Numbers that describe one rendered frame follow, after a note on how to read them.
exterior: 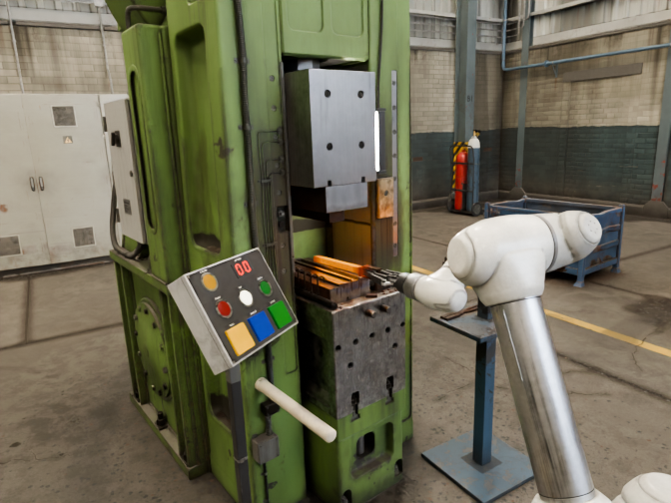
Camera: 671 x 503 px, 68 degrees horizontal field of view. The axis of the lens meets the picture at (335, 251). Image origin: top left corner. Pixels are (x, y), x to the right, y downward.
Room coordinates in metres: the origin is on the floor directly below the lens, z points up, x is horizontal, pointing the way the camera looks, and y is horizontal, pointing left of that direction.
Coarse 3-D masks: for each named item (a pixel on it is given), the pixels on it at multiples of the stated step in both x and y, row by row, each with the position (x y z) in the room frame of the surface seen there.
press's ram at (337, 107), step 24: (312, 72) 1.75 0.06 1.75; (336, 72) 1.82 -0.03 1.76; (360, 72) 1.89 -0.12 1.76; (288, 96) 1.85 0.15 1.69; (312, 96) 1.75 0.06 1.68; (336, 96) 1.82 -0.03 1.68; (360, 96) 1.89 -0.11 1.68; (288, 120) 1.86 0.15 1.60; (312, 120) 1.75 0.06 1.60; (336, 120) 1.82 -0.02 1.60; (360, 120) 1.88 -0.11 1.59; (288, 144) 1.87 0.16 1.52; (312, 144) 1.75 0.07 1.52; (336, 144) 1.81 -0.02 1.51; (360, 144) 1.89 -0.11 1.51; (312, 168) 1.75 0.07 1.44; (336, 168) 1.81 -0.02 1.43; (360, 168) 1.88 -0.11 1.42
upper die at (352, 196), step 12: (300, 192) 1.91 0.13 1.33; (312, 192) 1.85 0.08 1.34; (324, 192) 1.79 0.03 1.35; (336, 192) 1.81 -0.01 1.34; (348, 192) 1.84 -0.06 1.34; (360, 192) 1.88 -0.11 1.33; (300, 204) 1.91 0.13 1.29; (312, 204) 1.85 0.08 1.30; (324, 204) 1.79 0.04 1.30; (336, 204) 1.81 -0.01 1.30; (348, 204) 1.84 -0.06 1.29; (360, 204) 1.88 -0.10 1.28
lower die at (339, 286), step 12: (300, 264) 2.11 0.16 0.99; (324, 264) 2.09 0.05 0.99; (300, 276) 1.96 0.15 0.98; (324, 276) 1.91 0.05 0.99; (336, 276) 1.90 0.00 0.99; (360, 276) 1.89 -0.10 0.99; (324, 288) 1.81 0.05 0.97; (336, 288) 1.80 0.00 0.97; (348, 288) 1.83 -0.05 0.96; (360, 288) 1.87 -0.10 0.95; (336, 300) 1.80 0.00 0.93
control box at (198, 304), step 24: (216, 264) 1.38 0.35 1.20; (240, 264) 1.46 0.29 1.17; (264, 264) 1.54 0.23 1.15; (192, 288) 1.27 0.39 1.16; (216, 288) 1.33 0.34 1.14; (240, 288) 1.40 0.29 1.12; (192, 312) 1.27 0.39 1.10; (216, 312) 1.28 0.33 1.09; (240, 312) 1.34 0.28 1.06; (216, 336) 1.23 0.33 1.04; (216, 360) 1.23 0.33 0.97; (240, 360) 1.24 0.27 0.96
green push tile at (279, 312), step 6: (282, 300) 1.50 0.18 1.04; (270, 306) 1.44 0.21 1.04; (276, 306) 1.46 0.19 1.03; (282, 306) 1.48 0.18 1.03; (270, 312) 1.43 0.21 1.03; (276, 312) 1.44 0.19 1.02; (282, 312) 1.46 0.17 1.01; (288, 312) 1.48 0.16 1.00; (276, 318) 1.43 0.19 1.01; (282, 318) 1.45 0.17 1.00; (288, 318) 1.47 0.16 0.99; (276, 324) 1.42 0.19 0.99; (282, 324) 1.43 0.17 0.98
